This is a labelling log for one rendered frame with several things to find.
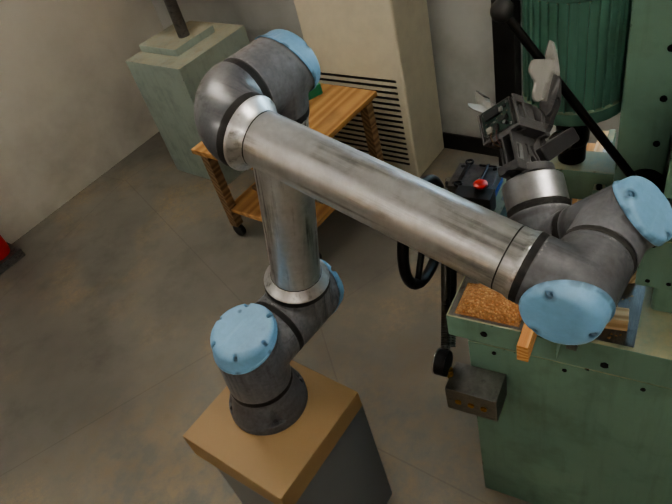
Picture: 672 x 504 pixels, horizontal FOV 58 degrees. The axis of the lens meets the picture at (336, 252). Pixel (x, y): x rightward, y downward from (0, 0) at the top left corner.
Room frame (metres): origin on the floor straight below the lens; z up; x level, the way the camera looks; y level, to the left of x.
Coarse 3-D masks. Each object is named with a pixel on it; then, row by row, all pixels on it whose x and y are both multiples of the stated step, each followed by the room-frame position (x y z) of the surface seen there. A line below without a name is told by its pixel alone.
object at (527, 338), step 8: (592, 144) 1.10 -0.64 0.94; (576, 200) 0.93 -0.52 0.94; (528, 328) 0.65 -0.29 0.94; (520, 336) 0.64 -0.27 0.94; (528, 336) 0.64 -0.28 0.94; (536, 336) 0.66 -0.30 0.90; (520, 344) 0.63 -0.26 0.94; (528, 344) 0.62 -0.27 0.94; (520, 352) 0.62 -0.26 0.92; (528, 352) 0.61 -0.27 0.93; (528, 360) 0.61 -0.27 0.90
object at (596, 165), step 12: (588, 156) 0.90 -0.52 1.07; (600, 156) 0.89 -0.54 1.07; (564, 168) 0.89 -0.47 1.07; (576, 168) 0.88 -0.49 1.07; (588, 168) 0.87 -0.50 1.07; (600, 168) 0.86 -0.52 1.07; (612, 168) 0.85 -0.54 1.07; (576, 180) 0.87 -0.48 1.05; (588, 180) 0.86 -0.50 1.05; (600, 180) 0.85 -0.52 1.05; (612, 180) 0.83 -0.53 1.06; (576, 192) 0.87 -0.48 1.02; (588, 192) 0.86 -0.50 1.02
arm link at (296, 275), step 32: (288, 32) 0.96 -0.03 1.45; (256, 64) 0.89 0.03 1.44; (288, 64) 0.90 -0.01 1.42; (288, 96) 0.89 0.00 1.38; (288, 192) 0.92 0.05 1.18; (288, 224) 0.93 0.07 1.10; (288, 256) 0.94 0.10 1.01; (288, 288) 0.96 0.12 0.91; (320, 288) 0.96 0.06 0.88; (320, 320) 0.96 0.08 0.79
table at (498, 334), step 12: (456, 300) 0.80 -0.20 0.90; (456, 324) 0.76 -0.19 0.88; (468, 324) 0.74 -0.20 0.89; (480, 324) 0.73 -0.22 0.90; (492, 324) 0.72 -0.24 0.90; (504, 324) 0.71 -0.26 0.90; (468, 336) 0.74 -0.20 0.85; (480, 336) 0.73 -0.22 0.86; (492, 336) 0.71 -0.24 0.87; (504, 336) 0.70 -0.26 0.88; (516, 336) 0.69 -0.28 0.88; (516, 348) 0.69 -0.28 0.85; (540, 348) 0.66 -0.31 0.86; (552, 348) 0.64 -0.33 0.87
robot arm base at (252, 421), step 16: (288, 384) 0.87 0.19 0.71; (304, 384) 0.91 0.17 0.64; (272, 400) 0.84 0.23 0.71; (288, 400) 0.85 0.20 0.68; (304, 400) 0.87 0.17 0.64; (240, 416) 0.85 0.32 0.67; (256, 416) 0.83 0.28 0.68; (272, 416) 0.83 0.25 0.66; (288, 416) 0.83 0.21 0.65; (256, 432) 0.82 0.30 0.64; (272, 432) 0.81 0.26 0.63
